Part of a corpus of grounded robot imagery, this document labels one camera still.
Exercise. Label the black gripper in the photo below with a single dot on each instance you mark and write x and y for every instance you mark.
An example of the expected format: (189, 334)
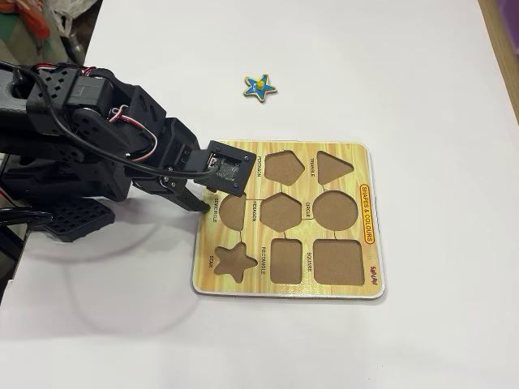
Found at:
(187, 197)

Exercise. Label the blue star puzzle piece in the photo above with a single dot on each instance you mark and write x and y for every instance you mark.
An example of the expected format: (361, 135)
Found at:
(259, 87)

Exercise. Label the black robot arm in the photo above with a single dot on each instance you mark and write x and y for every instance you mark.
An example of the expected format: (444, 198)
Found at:
(48, 93)

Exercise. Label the wooden shape puzzle board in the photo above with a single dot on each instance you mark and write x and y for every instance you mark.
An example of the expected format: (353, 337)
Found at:
(251, 283)

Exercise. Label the grey metal object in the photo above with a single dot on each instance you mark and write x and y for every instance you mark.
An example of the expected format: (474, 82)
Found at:
(76, 46)

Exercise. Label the white plastic bag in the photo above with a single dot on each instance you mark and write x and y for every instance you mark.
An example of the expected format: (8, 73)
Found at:
(67, 16)

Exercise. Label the orange cloth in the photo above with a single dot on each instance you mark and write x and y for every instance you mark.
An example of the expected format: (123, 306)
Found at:
(36, 16)

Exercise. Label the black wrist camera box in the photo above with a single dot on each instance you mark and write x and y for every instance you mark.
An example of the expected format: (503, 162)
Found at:
(229, 168)

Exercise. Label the black grid base plate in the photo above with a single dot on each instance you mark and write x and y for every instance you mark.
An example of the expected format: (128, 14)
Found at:
(103, 210)

